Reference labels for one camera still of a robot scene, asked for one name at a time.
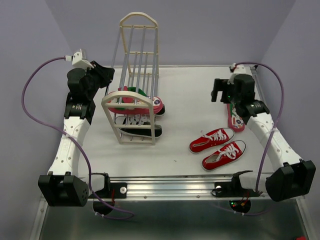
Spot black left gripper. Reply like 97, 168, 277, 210
84, 60, 116, 99

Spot beige chrome shoe shelf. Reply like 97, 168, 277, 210
101, 11, 159, 145

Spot pink flip-flop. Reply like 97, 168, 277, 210
227, 103, 245, 133
107, 85, 164, 115

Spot black sneaker white laces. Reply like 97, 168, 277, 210
119, 115, 163, 138

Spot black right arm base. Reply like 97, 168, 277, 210
211, 170, 269, 217

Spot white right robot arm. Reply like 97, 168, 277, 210
211, 74, 316, 202

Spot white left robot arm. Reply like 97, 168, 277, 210
38, 61, 115, 207

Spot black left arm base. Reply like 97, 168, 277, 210
88, 172, 128, 216

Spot red sneaker upper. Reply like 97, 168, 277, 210
189, 127, 235, 154

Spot red sneaker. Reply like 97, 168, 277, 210
189, 127, 235, 154
202, 140, 247, 171

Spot red sneaker lower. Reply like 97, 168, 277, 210
202, 140, 247, 171

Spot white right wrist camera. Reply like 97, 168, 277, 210
229, 63, 247, 82

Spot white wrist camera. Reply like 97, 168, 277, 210
229, 63, 247, 82
64, 49, 94, 71

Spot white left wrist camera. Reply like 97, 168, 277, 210
64, 49, 94, 71

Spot aluminium mounting rail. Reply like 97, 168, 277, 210
42, 177, 306, 201

